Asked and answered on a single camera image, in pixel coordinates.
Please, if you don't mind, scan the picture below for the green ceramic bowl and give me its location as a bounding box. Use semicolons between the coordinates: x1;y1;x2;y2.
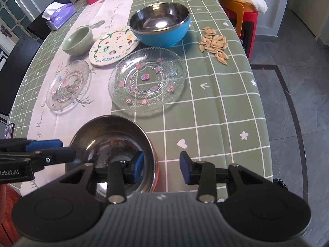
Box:
61;27;94;56

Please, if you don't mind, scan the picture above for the near left black chair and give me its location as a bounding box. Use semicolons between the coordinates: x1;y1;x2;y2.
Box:
0;35;41;117

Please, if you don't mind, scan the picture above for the purple tissue box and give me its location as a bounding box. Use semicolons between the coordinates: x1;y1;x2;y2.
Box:
42;2;76;31

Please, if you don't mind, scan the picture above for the orange plastic stool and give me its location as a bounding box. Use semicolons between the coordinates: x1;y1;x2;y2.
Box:
219;0;258;60

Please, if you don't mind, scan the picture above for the pink table runner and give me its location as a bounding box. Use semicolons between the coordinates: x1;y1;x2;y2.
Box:
19;0;145;197

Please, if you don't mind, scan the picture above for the clear glass plate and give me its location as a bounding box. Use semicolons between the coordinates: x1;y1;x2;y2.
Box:
46;60;91;113
108;47;186;113

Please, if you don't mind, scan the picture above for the black chair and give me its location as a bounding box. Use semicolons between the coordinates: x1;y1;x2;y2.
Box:
0;35;41;117
27;0;71;40

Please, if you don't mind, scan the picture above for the orange steel bowl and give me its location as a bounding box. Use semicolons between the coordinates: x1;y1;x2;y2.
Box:
66;115;158;198

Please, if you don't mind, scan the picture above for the pile of seeds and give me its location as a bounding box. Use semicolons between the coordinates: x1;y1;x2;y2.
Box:
198;26;229;66

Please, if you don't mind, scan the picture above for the glass panel door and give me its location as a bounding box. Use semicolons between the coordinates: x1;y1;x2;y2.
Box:
0;0;35;43

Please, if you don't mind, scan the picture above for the painted white ceramic plate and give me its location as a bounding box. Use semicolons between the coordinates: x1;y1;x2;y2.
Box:
89;26;139;66

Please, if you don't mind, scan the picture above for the far left black chair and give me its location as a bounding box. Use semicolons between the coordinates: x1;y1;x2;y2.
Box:
27;0;71;40

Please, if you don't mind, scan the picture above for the blue steel bowl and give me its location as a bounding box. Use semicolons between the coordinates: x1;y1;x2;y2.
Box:
129;2;191;48

